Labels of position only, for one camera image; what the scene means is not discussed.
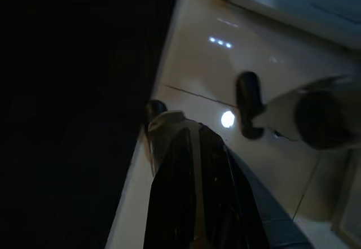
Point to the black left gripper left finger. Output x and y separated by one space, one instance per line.
169 203

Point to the black floor mat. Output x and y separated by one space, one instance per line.
70 105

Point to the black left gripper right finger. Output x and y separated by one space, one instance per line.
225 203

